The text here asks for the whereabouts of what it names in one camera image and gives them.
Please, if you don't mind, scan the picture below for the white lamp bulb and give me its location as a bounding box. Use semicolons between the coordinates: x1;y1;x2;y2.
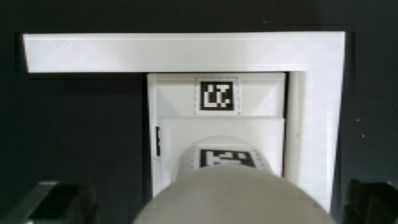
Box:
134;145;336;224

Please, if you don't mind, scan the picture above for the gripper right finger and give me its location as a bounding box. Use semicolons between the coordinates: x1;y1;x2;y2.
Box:
344;179;398;224

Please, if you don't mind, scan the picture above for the white U-shaped fence frame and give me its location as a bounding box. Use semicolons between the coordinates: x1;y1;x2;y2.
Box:
24;32;345;207

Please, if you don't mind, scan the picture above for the white lamp base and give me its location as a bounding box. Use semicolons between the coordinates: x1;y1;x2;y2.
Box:
148;72;287;191

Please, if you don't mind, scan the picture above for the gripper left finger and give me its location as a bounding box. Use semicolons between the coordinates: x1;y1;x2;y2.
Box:
0;179;98;224

